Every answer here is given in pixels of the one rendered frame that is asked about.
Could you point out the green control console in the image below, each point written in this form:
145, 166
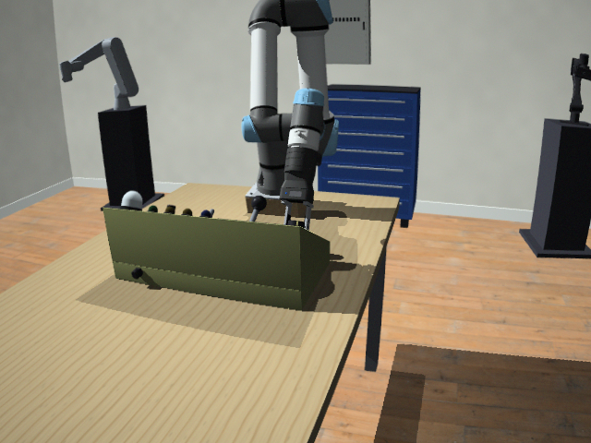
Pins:
255, 262

